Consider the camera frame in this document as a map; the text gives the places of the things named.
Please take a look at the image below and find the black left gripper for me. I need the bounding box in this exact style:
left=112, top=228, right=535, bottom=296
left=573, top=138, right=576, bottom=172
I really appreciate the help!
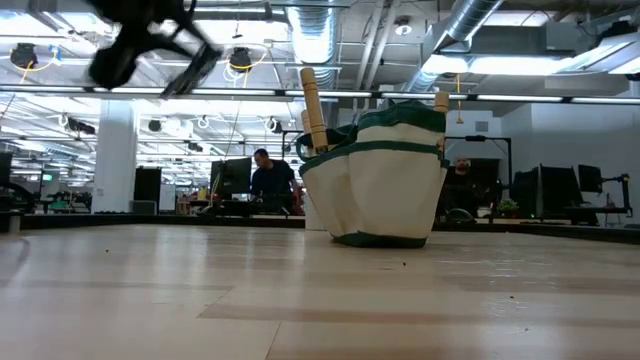
left=87, top=0, right=221, bottom=57

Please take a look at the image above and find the cream and green canvas bag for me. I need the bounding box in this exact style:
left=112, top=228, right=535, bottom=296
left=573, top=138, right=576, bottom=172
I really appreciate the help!
left=295, top=99, right=450, bottom=250

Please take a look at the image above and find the wide steel trowel wooden handle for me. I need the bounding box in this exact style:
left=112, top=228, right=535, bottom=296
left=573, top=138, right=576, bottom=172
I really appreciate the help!
left=433, top=90, right=451, bottom=151

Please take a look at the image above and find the white building column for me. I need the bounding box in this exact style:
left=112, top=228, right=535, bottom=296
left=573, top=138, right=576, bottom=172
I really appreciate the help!
left=91, top=98, right=140, bottom=215

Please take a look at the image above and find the black monitor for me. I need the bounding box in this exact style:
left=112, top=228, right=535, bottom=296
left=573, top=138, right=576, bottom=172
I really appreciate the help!
left=512, top=168, right=541, bottom=201
left=0, top=152, right=14, bottom=187
left=537, top=164, right=584, bottom=209
left=208, top=156, right=254, bottom=201
left=577, top=163, right=605, bottom=195

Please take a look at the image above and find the black cabinet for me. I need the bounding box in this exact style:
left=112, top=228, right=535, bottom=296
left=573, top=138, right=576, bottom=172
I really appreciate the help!
left=133, top=166, right=163, bottom=215

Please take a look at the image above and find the white board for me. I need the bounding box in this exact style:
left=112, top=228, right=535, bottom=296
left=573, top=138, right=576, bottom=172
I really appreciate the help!
left=158, top=183, right=178, bottom=212

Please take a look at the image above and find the person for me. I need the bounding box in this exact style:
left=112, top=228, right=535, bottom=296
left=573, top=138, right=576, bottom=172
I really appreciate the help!
left=248, top=147, right=301, bottom=216
left=439, top=154, right=484, bottom=219

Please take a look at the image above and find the overhead light bar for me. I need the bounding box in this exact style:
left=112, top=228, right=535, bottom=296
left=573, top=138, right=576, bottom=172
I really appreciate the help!
left=0, top=83, right=640, bottom=106

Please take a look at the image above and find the fluorescent ceiling light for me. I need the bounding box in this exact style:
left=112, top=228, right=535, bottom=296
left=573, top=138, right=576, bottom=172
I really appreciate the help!
left=422, top=52, right=571, bottom=77

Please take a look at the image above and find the black round object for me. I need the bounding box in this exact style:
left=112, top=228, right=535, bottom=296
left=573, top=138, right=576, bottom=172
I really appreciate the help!
left=447, top=207, right=476, bottom=224

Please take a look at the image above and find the small green potted plant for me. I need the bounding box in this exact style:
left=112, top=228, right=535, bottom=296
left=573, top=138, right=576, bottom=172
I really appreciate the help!
left=497, top=197, right=521, bottom=219

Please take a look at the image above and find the black ceiling cable reel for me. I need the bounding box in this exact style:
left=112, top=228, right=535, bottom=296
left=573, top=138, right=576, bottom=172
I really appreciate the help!
left=8, top=42, right=40, bottom=70
left=227, top=46, right=254, bottom=74

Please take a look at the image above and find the ribbed silver air duct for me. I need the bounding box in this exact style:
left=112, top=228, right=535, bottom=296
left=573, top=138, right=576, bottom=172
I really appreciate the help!
left=285, top=0, right=346, bottom=131

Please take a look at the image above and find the black table edge rail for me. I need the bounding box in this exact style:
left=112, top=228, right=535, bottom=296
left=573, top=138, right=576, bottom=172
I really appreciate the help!
left=0, top=212, right=640, bottom=246

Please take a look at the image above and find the slanted silver air duct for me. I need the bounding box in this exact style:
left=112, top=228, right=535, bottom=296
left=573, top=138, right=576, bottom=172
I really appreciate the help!
left=399, top=0, right=506, bottom=94

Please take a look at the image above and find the black metal frame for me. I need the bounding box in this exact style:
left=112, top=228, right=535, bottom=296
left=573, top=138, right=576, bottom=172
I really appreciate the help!
left=444, top=133, right=514, bottom=201

